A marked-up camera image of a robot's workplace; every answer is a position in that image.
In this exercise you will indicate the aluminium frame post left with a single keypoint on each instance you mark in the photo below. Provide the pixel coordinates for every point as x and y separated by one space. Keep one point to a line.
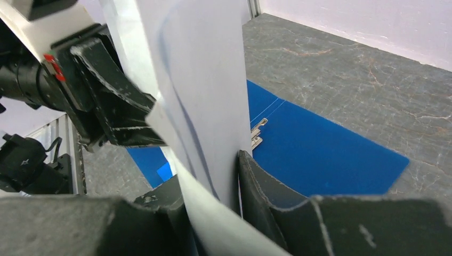
254 8

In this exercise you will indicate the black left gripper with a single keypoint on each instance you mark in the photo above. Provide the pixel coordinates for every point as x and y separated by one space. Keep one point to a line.
81 75

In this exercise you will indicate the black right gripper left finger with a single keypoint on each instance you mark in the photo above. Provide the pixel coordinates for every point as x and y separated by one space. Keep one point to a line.
156 223

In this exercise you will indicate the metal folder clip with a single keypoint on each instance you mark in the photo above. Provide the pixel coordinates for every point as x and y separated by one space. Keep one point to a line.
256 140

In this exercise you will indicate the blue plastic folder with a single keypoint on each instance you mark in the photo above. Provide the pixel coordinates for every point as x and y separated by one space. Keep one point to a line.
303 150

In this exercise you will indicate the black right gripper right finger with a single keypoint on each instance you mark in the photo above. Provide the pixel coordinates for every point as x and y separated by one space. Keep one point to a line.
341 225

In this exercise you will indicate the white paper sheet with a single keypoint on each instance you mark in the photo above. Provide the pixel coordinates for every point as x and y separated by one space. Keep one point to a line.
189 55

